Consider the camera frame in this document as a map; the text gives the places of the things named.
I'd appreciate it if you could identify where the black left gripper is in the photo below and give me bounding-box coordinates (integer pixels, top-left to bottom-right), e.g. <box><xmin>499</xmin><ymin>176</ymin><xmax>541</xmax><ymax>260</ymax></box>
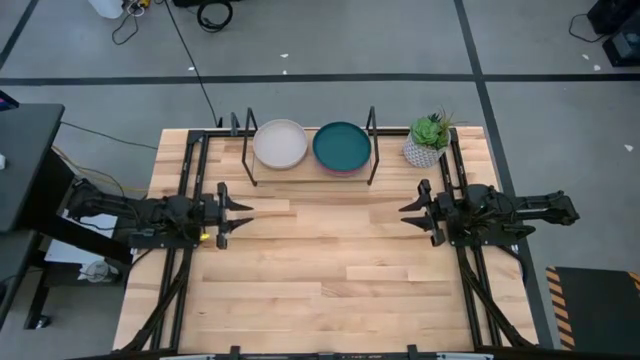
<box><xmin>187</xmin><ymin>181</ymin><xmax>255</xmax><ymax>251</ymax></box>

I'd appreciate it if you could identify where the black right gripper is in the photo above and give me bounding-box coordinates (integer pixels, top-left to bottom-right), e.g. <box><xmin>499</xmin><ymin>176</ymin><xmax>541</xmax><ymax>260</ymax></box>
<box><xmin>398</xmin><ymin>178</ymin><xmax>467</xmax><ymax>248</ymax></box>

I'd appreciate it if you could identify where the grey beige plate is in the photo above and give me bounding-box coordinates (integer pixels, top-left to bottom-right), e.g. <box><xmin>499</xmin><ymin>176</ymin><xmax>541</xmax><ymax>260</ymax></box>
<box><xmin>252</xmin><ymin>118</ymin><xmax>309</xmax><ymax>171</ymax></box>

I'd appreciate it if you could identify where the dark teal plate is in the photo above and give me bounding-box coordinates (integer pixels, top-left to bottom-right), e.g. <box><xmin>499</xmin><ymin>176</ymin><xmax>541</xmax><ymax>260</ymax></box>
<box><xmin>312</xmin><ymin>121</ymin><xmax>373</xmax><ymax>174</ymax></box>

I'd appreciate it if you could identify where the succulent in white patterned pot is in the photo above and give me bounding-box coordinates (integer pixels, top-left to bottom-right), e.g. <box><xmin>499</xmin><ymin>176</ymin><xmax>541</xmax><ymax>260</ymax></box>
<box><xmin>402</xmin><ymin>107</ymin><xmax>456</xmax><ymax>169</ymax></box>

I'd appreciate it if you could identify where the clear plastic container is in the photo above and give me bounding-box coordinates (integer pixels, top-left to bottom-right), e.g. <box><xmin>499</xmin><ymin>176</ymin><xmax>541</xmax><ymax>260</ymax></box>
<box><xmin>78</xmin><ymin>259</ymin><xmax>121</xmax><ymax>284</ymax></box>

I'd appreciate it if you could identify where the white flat box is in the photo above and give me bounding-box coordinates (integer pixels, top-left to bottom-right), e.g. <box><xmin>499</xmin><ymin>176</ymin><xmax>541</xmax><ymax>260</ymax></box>
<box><xmin>43</xmin><ymin>209</ymin><xmax>122</xmax><ymax>266</ymax></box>

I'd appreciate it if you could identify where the black hazard striped mat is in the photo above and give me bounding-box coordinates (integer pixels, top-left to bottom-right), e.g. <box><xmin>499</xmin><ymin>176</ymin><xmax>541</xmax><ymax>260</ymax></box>
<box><xmin>544</xmin><ymin>265</ymin><xmax>640</xmax><ymax>352</ymax></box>

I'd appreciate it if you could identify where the black desk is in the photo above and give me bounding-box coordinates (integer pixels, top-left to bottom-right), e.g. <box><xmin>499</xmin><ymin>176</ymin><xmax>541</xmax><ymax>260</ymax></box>
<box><xmin>0</xmin><ymin>102</ymin><xmax>135</xmax><ymax>331</ymax></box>

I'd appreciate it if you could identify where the white bucket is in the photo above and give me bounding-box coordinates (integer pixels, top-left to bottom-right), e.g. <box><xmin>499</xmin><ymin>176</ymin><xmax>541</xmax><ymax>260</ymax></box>
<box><xmin>88</xmin><ymin>0</ymin><xmax>125</xmax><ymax>20</ymax></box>

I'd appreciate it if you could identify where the dark screen device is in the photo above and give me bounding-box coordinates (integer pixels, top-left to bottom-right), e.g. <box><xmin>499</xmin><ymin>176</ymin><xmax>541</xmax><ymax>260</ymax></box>
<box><xmin>0</xmin><ymin>89</ymin><xmax>21</xmax><ymax>112</ymax></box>

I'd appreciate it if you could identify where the black equipment case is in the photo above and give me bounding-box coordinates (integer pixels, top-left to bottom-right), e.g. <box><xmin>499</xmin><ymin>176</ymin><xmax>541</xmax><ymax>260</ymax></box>
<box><xmin>602</xmin><ymin>29</ymin><xmax>640</xmax><ymax>69</ymax></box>
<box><xmin>587</xmin><ymin>0</ymin><xmax>640</xmax><ymax>36</ymax></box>

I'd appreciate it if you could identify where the wooden shelf with black frame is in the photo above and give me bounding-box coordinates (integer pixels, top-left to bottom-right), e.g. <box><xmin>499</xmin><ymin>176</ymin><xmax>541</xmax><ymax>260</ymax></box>
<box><xmin>241</xmin><ymin>105</ymin><xmax>380</xmax><ymax>187</ymax></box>

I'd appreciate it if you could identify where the black aluminium rig frame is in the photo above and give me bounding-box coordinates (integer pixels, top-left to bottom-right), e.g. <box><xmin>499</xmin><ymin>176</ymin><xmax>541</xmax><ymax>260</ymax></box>
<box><xmin>112</xmin><ymin>127</ymin><xmax>539</xmax><ymax>360</ymax></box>

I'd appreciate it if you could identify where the long black floor cable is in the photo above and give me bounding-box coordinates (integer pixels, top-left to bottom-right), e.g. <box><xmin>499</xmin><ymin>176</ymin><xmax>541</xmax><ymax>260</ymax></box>
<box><xmin>163</xmin><ymin>0</ymin><xmax>224</xmax><ymax>129</ymax></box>

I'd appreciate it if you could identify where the thin black desk cable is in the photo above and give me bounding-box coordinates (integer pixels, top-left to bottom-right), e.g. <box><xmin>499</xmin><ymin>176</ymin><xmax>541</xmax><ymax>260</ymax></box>
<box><xmin>58</xmin><ymin>120</ymin><xmax>160</xmax><ymax>151</ymax></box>

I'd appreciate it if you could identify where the yellow floor cable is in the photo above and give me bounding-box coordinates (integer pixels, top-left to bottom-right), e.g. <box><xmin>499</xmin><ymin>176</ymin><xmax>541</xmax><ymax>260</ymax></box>
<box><xmin>51</xmin><ymin>144</ymin><xmax>151</xmax><ymax>194</ymax></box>

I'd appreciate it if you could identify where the coiled black cable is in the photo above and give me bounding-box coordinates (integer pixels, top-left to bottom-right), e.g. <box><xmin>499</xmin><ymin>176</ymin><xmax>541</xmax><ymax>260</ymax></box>
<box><xmin>196</xmin><ymin>0</ymin><xmax>235</xmax><ymax>34</ymax></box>

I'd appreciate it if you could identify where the thin looped black cable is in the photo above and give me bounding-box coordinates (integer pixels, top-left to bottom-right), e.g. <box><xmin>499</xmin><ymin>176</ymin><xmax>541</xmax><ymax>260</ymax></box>
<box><xmin>110</xmin><ymin>2</ymin><xmax>146</xmax><ymax>47</ymax></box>

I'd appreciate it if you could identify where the black equipment cable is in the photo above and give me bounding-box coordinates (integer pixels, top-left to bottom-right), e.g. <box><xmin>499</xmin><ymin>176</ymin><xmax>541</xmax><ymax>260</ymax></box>
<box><xmin>568</xmin><ymin>12</ymin><xmax>601</xmax><ymax>44</ymax></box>

